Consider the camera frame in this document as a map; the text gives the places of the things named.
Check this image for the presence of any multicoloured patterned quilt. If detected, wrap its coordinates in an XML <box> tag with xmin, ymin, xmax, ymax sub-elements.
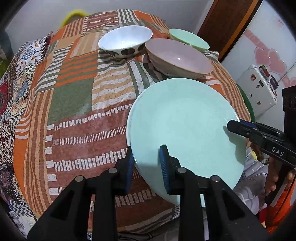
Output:
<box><xmin>0</xmin><ymin>31</ymin><xmax>53</xmax><ymax>232</ymax></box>

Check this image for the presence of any grey patterned cloth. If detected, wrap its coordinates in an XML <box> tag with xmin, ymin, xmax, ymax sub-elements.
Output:
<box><xmin>232</xmin><ymin>148</ymin><xmax>270</xmax><ymax>215</ymax></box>

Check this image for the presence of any pink bowl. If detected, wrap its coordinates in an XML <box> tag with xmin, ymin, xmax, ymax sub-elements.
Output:
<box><xmin>145</xmin><ymin>38</ymin><xmax>214</xmax><ymax>80</ymax></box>

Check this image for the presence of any mint green round plate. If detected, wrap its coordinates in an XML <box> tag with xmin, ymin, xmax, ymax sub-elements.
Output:
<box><xmin>126</xmin><ymin>78</ymin><xmax>247</xmax><ymax>205</ymax></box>

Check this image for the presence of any person's right hand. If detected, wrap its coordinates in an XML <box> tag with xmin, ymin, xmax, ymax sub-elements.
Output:
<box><xmin>265</xmin><ymin>160</ymin><xmax>280</xmax><ymax>195</ymax></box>

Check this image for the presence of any yellow foam arch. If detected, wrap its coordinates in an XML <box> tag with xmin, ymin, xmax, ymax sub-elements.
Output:
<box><xmin>60</xmin><ymin>9</ymin><xmax>88</xmax><ymax>27</ymax></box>

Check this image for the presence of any white bowl with dark spots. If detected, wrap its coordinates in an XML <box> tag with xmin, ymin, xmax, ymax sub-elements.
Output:
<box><xmin>98</xmin><ymin>25</ymin><xmax>153</xmax><ymax>58</ymax></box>

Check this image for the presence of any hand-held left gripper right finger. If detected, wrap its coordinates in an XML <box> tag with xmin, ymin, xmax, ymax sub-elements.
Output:
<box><xmin>159</xmin><ymin>144</ymin><xmax>271</xmax><ymax>241</ymax></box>

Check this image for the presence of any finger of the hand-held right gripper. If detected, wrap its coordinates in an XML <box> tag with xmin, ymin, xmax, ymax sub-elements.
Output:
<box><xmin>239</xmin><ymin>119</ymin><xmax>284</xmax><ymax>139</ymax></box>
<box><xmin>227</xmin><ymin>120</ymin><xmax>269</xmax><ymax>149</ymax></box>

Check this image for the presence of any white sliding wardrobe door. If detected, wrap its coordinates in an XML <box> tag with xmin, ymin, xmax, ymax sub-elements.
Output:
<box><xmin>221</xmin><ymin>0</ymin><xmax>296</xmax><ymax>93</ymax></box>

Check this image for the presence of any mint green bowl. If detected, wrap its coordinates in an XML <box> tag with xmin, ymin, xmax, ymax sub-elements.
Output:
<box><xmin>168</xmin><ymin>28</ymin><xmax>210</xmax><ymax>52</ymax></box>

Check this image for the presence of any brown wooden door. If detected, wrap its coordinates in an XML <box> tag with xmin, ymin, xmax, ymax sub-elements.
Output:
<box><xmin>196</xmin><ymin>0</ymin><xmax>263</xmax><ymax>62</ymax></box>

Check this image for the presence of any orange striped patchwork bedsheet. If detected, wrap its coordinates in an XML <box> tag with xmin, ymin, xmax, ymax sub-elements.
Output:
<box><xmin>13</xmin><ymin>9</ymin><xmax>252</xmax><ymax>234</ymax></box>

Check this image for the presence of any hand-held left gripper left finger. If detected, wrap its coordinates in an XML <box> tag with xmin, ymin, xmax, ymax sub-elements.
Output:
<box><xmin>26</xmin><ymin>147</ymin><xmax>135</xmax><ymax>241</ymax></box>

